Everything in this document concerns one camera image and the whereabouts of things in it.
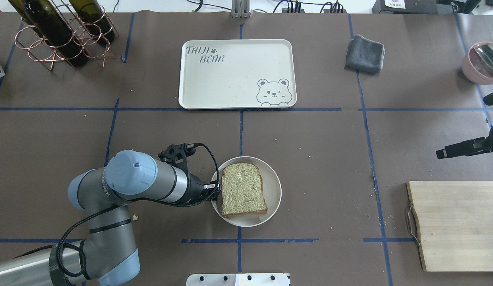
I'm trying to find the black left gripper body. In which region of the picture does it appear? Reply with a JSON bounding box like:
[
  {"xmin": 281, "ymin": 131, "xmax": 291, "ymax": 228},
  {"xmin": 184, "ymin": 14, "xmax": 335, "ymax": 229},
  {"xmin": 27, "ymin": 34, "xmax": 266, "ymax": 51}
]
[{"xmin": 186, "ymin": 174, "xmax": 208, "ymax": 205}]

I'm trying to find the bread slice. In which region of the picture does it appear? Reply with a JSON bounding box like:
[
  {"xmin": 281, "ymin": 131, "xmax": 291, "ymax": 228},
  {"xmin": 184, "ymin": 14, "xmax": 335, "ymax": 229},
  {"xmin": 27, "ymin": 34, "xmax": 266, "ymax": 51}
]
[{"xmin": 221, "ymin": 163, "xmax": 268, "ymax": 218}]

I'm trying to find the white round plate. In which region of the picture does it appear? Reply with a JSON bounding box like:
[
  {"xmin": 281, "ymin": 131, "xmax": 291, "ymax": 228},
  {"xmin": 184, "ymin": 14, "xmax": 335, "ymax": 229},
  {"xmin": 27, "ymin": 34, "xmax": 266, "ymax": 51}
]
[{"xmin": 211, "ymin": 156, "xmax": 282, "ymax": 227}]

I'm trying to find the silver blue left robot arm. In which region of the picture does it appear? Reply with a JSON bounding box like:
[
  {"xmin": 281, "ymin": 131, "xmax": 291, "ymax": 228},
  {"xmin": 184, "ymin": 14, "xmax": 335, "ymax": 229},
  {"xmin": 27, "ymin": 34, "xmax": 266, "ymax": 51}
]
[{"xmin": 0, "ymin": 143, "xmax": 220, "ymax": 286}]

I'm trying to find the white bear serving tray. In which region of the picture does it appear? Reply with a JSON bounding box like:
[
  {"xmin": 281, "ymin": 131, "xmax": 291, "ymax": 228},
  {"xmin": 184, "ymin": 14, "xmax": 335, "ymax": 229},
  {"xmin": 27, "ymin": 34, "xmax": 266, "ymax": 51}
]
[{"xmin": 178, "ymin": 39, "xmax": 298, "ymax": 109}]

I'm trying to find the pink round plate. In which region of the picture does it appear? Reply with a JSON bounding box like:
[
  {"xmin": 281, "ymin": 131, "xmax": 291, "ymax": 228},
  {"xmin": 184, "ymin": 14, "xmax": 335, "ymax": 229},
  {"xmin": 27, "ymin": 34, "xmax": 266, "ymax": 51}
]
[{"xmin": 461, "ymin": 42, "xmax": 493, "ymax": 85}]

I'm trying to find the wooden cutting board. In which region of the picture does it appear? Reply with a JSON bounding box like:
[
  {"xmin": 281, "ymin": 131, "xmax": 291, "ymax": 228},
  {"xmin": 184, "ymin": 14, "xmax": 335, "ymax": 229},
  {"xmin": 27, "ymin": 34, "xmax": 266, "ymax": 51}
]
[{"xmin": 406, "ymin": 181, "xmax": 493, "ymax": 272}]

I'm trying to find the metal scoop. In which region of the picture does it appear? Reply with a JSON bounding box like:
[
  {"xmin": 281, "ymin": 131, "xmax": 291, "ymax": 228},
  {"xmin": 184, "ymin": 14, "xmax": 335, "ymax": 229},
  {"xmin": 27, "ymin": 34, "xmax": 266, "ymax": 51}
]
[{"xmin": 473, "ymin": 43, "xmax": 493, "ymax": 78}]

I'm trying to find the grey folded cloth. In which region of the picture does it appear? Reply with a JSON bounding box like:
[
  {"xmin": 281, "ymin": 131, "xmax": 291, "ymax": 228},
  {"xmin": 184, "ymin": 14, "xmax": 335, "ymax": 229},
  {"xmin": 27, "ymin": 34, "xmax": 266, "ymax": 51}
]
[{"xmin": 345, "ymin": 34, "xmax": 386, "ymax": 74}]

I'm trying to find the black desktop box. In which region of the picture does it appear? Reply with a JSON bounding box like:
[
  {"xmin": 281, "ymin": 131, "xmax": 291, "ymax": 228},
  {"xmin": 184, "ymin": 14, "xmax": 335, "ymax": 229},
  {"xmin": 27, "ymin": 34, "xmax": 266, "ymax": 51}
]
[{"xmin": 372, "ymin": 0, "xmax": 438, "ymax": 15}]

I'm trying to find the dark glass bottle lower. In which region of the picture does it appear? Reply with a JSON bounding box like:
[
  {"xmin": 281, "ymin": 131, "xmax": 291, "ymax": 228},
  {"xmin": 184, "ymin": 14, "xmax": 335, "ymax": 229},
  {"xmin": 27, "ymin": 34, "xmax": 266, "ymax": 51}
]
[{"xmin": 70, "ymin": 0, "xmax": 116, "ymax": 46}]

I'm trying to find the dark glass bottle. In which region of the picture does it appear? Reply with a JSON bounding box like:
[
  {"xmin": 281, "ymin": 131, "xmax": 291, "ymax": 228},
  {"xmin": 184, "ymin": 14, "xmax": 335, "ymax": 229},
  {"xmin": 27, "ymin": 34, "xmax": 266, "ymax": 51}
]
[
  {"xmin": 70, "ymin": 0, "xmax": 116, "ymax": 46},
  {"xmin": 8, "ymin": 0, "xmax": 88, "ymax": 67}
]

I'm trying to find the dark glass bottle upper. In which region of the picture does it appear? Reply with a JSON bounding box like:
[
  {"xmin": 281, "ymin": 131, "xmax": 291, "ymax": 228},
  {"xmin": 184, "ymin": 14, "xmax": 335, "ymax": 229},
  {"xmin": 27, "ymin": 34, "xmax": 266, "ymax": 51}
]
[{"xmin": 8, "ymin": 0, "xmax": 88, "ymax": 67}]

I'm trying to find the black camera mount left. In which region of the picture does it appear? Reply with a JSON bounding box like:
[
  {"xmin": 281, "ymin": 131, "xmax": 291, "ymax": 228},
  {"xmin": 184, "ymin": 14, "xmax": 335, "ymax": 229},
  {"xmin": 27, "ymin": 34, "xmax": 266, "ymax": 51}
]
[{"xmin": 158, "ymin": 143, "xmax": 197, "ymax": 176}]

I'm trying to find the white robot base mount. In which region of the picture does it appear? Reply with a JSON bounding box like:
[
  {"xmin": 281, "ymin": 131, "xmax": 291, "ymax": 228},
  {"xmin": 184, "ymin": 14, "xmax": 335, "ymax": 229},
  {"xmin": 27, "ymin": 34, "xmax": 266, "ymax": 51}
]
[{"xmin": 186, "ymin": 272, "xmax": 291, "ymax": 286}]

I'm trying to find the aluminium frame post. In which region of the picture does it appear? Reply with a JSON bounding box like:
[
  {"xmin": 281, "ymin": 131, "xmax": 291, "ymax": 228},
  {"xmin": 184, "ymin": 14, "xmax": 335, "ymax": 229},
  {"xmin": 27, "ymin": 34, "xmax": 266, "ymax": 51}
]
[{"xmin": 231, "ymin": 0, "xmax": 251, "ymax": 18}]

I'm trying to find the copper wire bottle rack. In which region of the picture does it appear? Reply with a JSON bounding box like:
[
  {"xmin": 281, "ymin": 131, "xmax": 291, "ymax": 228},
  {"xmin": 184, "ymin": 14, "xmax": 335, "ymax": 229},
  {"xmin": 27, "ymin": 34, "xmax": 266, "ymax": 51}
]
[{"xmin": 10, "ymin": 0, "xmax": 118, "ymax": 71}]

